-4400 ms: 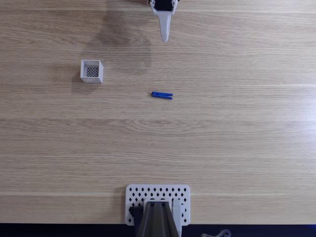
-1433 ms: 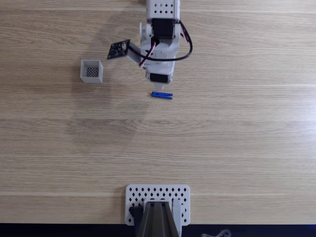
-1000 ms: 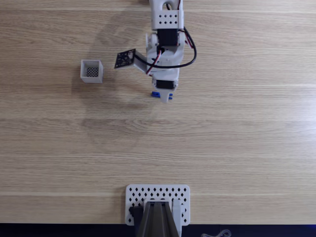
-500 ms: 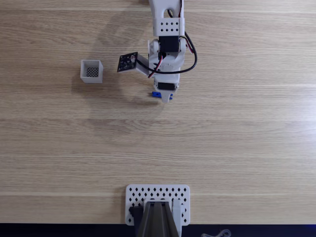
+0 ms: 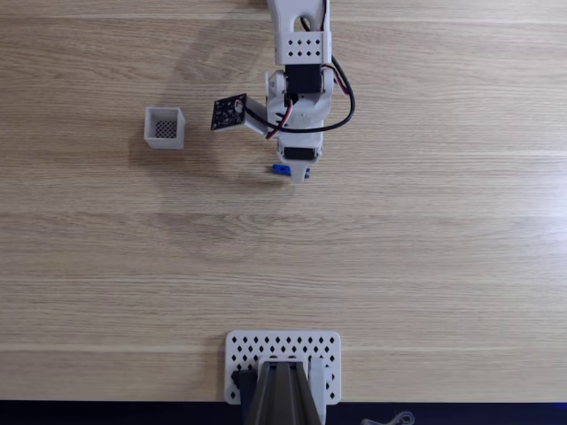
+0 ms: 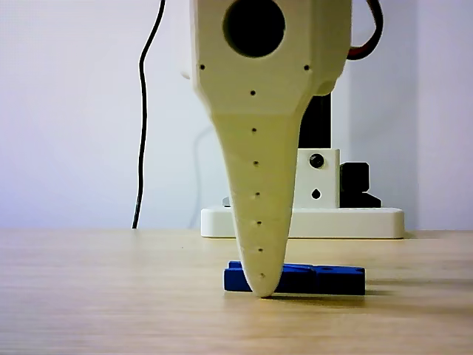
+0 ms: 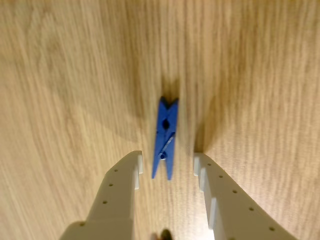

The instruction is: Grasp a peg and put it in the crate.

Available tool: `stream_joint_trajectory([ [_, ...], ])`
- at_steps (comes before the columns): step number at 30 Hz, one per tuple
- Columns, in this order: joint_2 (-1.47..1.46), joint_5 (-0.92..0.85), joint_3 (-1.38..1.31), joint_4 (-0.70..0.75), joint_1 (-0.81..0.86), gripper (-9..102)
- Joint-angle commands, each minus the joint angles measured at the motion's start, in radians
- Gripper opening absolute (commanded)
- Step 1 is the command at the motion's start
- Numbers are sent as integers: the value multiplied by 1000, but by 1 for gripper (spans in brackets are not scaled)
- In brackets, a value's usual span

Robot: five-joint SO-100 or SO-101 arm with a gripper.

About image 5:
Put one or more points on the black camera circuit board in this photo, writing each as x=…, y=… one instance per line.
x=228, y=111

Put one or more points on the blue clothespin peg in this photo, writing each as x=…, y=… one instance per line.
x=279, y=168

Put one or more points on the white perforated mount plate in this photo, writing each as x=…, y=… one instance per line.
x=283, y=343

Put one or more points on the small white mesh-bottom crate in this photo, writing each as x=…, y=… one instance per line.
x=150, y=135

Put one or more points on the pale grey corner clamp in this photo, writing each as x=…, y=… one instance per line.
x=316, y=376

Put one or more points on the black aluminium extrusion post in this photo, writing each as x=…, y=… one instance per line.
x=283, y=398

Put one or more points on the white camera mount strut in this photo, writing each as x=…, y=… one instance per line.
x=257, y=117

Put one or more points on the white post bracket with bolts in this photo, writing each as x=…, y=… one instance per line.
x=283, y=359

